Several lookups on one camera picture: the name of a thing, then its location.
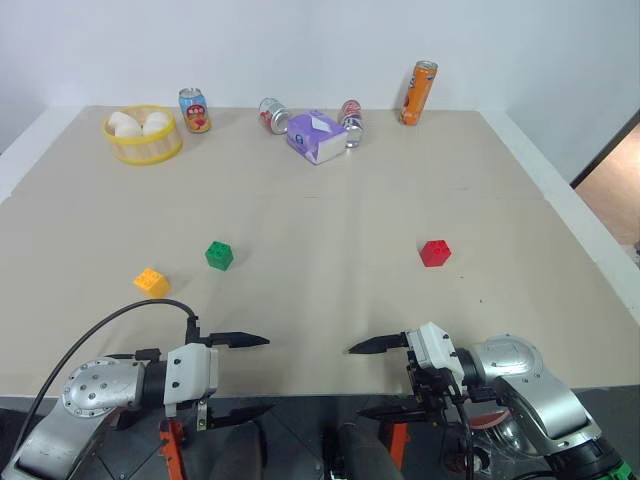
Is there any orange metal stand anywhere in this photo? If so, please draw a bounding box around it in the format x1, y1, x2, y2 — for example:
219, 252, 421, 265
158, 418, 187, 480
383, 422, 412, 472

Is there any purple tissue box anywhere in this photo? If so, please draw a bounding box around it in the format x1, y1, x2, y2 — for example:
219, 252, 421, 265
286, 109, 347, 166

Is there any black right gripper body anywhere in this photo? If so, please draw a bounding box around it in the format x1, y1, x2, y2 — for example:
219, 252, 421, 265
406, 358, 474, 422

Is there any red and silver can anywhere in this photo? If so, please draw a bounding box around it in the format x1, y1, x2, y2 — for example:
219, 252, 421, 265
258, 96, 292, 135

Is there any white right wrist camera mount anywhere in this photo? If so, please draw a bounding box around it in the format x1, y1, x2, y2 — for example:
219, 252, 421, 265
405, 321, 465, 382

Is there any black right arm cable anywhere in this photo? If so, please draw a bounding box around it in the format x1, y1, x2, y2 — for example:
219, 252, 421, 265
446, 372, 477, 480

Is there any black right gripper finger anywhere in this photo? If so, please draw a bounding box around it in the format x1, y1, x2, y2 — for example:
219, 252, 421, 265
346, 331, 410, 356
356, 403, 427, 422

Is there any fruit print drink can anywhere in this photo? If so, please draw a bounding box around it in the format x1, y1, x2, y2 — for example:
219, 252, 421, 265
178, 87, 213, 135

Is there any yellow round steamer basket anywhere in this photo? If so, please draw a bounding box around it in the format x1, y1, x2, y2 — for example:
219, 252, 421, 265
102, 104, 184, 166

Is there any yellow toy block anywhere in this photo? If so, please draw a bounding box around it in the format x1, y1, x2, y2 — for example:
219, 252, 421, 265
132, 267, 170, 299

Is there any dark rounded shape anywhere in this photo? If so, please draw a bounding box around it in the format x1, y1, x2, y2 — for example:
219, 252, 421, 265
333, 422, 404, 480

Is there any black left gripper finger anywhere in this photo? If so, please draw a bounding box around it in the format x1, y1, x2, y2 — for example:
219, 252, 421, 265
206, 403, 276, 431
208, 331, 272, 350

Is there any green toy block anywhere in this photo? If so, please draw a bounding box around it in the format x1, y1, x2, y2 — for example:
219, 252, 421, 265
204, 240, 235, 272

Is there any blue and red soda can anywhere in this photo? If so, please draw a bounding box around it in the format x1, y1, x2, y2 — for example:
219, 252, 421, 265
340, 99, 364, 150

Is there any red toy block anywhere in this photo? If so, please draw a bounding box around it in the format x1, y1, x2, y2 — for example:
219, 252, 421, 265
418, 239, 453, 269

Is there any tall orange soda can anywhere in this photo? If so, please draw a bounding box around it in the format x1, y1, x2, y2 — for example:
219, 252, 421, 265
398, 60, 440, 127

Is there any dark door frame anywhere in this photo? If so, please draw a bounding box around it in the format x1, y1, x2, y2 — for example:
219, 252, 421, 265
571, 108, 640, 190

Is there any red round disc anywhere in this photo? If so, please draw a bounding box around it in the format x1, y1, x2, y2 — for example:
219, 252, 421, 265
469, 408, 511, 431

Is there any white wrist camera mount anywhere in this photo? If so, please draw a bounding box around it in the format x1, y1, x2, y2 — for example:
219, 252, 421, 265
405, 321, 465, 382
163, 342, 220, 418

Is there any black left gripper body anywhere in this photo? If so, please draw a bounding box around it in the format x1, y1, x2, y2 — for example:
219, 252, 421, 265
185, 319, 222, 432

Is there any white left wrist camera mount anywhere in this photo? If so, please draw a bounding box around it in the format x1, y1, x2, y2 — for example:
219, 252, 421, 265
163, 342, 220, 418

